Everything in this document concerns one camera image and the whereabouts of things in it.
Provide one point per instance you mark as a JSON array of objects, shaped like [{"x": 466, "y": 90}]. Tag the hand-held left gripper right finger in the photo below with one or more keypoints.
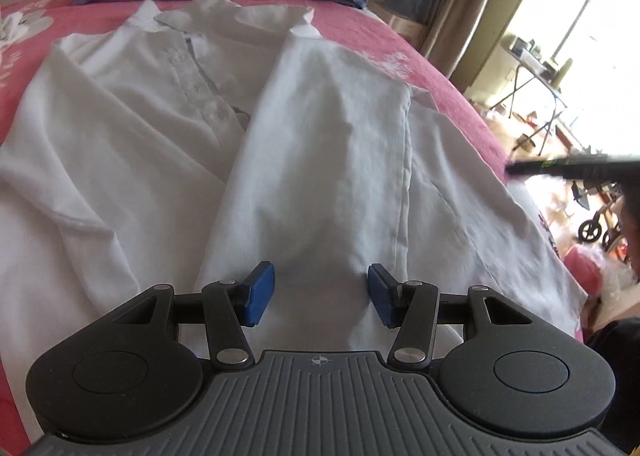
[{"x": 380, "y": 293}]

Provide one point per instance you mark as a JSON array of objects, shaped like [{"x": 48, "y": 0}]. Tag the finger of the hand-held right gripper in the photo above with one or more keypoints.
[{"x": 535, "y": 168}]

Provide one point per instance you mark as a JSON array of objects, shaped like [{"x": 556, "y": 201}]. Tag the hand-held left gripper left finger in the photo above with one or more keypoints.
[{"x": 261, "y": 293}]

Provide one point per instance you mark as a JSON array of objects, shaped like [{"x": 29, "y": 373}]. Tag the white button shirt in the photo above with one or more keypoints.
[{"x": 325, "y": 136}]

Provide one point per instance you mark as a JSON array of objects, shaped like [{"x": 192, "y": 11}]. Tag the wheeled walker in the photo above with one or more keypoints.
[{"x": 597, "y": 221}]

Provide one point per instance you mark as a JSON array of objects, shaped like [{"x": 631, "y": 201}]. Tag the folding table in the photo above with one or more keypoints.
[{"x": 535, "y": 76}]

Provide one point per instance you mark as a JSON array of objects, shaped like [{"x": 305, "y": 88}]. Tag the pink plastic bag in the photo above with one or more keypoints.
[{"x": 582, "y": 271}]

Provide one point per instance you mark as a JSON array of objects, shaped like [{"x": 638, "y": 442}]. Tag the pink floral blanket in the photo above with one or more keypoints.
[{"x": 450, "y": 86}]

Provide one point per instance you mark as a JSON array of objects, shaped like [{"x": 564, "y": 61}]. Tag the large window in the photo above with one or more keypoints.
[{"x": 600, "y": 36}]

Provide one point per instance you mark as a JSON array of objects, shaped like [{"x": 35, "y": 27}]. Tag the beige curtain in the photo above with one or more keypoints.
[{"x": 465, "y": 11}]

